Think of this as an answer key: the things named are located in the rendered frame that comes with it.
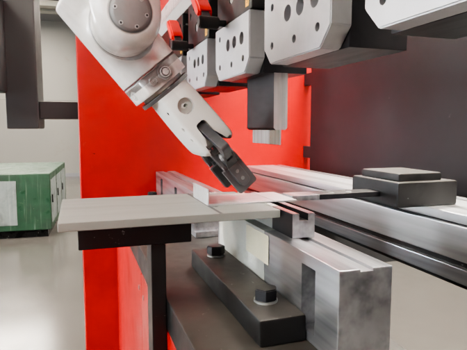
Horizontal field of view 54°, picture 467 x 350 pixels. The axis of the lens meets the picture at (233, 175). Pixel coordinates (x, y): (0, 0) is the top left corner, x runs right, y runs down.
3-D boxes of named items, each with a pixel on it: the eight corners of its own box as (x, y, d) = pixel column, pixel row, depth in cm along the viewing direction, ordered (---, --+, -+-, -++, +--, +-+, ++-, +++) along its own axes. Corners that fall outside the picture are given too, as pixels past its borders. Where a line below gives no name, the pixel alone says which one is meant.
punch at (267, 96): (247, 142, 71) (247, 80, 70) (259, 142, 71) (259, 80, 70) (273, 145, 61) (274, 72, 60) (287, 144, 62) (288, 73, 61)
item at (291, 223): (237, 210, 74) (237, 192, 74) (254, 209, 75) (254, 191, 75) (292, 238, 56) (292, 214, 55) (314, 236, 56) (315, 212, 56)
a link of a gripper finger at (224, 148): (217, 127, 56) (238, 158, 59) (189, 111, 62) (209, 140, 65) (210, 133, 56) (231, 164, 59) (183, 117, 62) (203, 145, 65)
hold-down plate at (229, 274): (191, 267, 76) (191, 248, 76) (222, 263, 78) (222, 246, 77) (259, 348, 48) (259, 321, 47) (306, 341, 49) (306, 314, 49)
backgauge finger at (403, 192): (270, 201, 74) (271, 170, 74) (404, 194, 82) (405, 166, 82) (306, 214, 63) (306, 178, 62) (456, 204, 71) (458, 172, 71)
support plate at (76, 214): (62, 205, 67) (62, 198, 67) (234, 197, 75) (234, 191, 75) (57, 232, 50) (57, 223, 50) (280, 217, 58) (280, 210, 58)
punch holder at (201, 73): (187, 92, 92) (186, 6, 90) (227, 92, 95) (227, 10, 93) (207, 85, 78) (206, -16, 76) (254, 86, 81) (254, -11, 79)
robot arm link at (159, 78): (179, 46, 57) (194, 66, 58) (167, 56, 66) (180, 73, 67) (128, 89, 56) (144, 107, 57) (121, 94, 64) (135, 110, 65)
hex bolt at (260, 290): (250, 298, 54) (250, 284, 54) (272, 295, 55) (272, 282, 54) (258, 306, 51) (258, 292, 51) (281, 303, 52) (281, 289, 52)
